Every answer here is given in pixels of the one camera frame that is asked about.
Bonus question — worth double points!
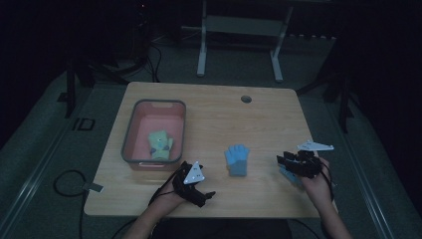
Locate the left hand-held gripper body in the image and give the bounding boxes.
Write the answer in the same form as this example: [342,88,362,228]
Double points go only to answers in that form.
[171,160,208,204]

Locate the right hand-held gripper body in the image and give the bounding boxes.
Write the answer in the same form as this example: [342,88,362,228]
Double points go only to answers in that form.
[292,139,335,180]

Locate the green knit glove with eye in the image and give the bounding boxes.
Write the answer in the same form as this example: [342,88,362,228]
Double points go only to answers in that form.
[147,129,172,160]

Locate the pink plastic bin grey rim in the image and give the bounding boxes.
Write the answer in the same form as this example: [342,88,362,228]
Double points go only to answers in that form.
[120,99,187,172]

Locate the person's right hand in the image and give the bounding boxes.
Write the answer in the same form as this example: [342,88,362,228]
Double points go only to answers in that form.
[299,156,333,208]

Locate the person's left hand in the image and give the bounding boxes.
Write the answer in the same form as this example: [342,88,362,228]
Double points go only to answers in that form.
[152,185,188,218]

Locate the person's dark clothing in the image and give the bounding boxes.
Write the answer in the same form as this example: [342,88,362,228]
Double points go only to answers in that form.
[153,217,295,239]

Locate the dark metal stand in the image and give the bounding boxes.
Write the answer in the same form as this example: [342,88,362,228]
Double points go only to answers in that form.
[63,56,150,119]
[297,63,354,133]

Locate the right hand-held gripper cable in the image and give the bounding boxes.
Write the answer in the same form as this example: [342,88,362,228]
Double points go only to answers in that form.
[319,158,336,203]

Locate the hand-held gripper cable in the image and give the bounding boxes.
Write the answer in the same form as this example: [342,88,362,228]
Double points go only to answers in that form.
[110,163,187,239]
[319,158,336,203]

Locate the left hand-held gripper cable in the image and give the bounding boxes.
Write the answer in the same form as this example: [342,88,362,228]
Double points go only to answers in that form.
[110,163,187,239]

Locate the black floor cable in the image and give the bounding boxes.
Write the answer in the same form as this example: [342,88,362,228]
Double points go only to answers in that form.
[53,169,88,239]

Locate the black cables on floor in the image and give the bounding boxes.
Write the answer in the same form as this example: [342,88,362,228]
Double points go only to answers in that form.
[145,39,163,84]

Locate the white metal desk frame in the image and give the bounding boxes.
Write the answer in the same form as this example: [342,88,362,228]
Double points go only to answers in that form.
[196,0,294,84]

